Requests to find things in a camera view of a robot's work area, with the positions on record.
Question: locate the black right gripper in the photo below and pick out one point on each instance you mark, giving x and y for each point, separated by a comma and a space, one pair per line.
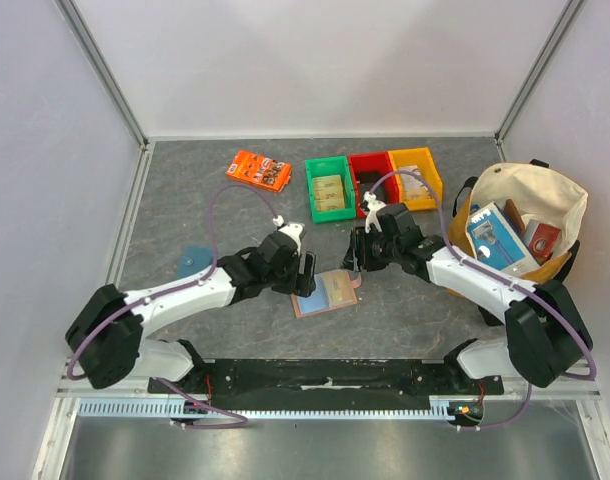
358, 248

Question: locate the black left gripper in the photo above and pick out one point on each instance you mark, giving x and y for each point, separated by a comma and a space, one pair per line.
300, 284

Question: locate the gold cards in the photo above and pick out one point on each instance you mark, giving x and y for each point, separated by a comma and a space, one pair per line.
328, 193

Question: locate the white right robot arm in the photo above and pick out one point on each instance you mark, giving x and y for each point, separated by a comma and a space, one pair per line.
544, 335

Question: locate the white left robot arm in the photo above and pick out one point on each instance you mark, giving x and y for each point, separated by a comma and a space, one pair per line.
111, 339

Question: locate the black card in red bin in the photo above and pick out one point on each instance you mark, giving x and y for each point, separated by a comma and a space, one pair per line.
366, 180

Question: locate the white cards in yellow bin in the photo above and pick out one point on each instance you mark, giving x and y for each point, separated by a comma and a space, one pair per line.
412, 186

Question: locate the teal card wallet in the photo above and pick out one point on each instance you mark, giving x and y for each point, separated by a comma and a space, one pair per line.
193, 260

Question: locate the green plastic bin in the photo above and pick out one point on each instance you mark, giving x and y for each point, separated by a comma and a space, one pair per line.
331, 166

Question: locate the red plastic bin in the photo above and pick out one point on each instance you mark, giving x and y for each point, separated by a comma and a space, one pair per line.
366, 169

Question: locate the yellow plastic bin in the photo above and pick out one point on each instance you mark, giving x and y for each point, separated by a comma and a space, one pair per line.
423, 158

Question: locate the orange snack box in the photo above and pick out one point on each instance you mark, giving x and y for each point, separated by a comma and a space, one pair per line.
259, 171

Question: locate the blue razor box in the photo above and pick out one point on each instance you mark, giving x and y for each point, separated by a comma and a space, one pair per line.
496, 244

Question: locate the brown wallet in bag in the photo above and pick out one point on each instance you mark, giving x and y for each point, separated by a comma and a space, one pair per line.
513, 217

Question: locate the red box in bag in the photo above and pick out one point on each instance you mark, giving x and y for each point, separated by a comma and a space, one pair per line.
540, 239

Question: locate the cream and mustard tote bag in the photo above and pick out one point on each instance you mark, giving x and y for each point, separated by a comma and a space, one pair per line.
540, 194

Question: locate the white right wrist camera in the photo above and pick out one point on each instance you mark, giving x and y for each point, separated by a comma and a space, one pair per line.
374, 206

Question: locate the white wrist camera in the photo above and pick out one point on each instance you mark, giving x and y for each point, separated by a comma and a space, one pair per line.
374, 206
294, 230

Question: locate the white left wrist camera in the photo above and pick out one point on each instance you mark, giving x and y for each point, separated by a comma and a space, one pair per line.
294, 230

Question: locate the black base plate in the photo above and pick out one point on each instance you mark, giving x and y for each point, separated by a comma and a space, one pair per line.
332, 383

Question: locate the slotted cable duct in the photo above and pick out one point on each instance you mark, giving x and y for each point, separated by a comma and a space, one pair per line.
178, 408

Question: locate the aluminium corner post right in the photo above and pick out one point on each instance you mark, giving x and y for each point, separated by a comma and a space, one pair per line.
554, 40

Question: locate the aluminium corner post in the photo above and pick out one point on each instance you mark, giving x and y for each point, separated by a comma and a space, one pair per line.
554, 40
88, 44

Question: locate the aluminium corner post left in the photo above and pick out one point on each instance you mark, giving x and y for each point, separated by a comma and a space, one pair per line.
88, 44

